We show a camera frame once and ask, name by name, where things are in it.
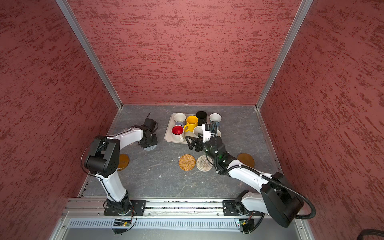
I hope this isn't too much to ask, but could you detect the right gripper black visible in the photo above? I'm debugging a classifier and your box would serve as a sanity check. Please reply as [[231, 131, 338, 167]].
[[185, 133, 219, 162]]

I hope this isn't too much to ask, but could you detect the grey round coaster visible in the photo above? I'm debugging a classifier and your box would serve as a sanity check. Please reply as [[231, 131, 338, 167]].
[[143, 145, 158, 151]]

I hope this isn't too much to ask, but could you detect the beige woven spiral coaster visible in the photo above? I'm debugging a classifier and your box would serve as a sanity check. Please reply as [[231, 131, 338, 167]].
[[196, 155, 214, 172]]

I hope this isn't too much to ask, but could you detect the brown woven rattan coaster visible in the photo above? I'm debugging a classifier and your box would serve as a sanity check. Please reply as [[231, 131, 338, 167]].
[[179, 155, 196, 171]]

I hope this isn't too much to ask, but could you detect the brown round wooden coaster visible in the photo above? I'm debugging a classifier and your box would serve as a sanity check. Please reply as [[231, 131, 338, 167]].
[[237, 153, 255, 168]]

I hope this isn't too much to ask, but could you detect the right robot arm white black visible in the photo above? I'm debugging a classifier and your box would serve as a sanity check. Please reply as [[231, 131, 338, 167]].
[[187, 136, 317, 228]]

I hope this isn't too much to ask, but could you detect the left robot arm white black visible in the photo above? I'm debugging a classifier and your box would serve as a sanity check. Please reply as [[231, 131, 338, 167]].
[[84, 124, 158, 216]]

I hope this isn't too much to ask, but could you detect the amber round coaster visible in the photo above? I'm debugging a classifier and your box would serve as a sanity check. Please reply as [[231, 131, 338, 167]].
[[117, 154, 130, 171]]

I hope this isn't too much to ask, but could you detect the white mug centre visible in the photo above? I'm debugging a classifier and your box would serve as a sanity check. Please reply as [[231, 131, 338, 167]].
[[193, 126, 204, 138]]

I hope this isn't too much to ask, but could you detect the beige serving tray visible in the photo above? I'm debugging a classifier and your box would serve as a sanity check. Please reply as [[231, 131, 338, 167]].
[[164, 113, 204, 144]]

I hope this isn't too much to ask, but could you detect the yellow mug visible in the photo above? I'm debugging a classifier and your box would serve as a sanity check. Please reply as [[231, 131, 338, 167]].
[[184, 116, 199, 132]]

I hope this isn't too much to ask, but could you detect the white mug red inside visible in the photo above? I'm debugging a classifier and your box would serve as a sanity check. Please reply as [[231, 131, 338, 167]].
[[172, 126, 185, 143]]

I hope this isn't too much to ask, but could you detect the black mug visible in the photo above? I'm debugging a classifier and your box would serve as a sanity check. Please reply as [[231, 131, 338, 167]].
[[196, 111, 208, 126]]

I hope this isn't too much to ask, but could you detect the white mug purple band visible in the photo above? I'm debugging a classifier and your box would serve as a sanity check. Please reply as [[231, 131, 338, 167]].
[[173, 113, 187, 127]]

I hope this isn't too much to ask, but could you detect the light blue mug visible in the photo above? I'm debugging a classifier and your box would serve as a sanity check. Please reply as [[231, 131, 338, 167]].
[[209, 113, 222, 130]]

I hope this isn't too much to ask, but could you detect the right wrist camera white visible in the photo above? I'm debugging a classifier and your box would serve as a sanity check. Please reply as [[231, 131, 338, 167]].
[[202, 124, 219, 143]]

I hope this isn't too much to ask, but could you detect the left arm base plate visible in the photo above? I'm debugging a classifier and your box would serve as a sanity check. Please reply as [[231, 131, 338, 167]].
[[103, 200, 147, 217]]

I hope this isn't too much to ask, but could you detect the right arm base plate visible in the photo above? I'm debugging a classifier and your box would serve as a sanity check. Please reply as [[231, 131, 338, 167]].
[[222, 200, 263, 218]]

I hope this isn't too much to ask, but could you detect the aluminium mounting rail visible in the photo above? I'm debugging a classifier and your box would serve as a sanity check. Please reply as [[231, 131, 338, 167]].
[[61, 197, 307, 219]]

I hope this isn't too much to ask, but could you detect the black cable bottom right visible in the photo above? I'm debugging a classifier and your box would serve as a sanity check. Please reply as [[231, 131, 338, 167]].
[[356, 228, 384, 240]]

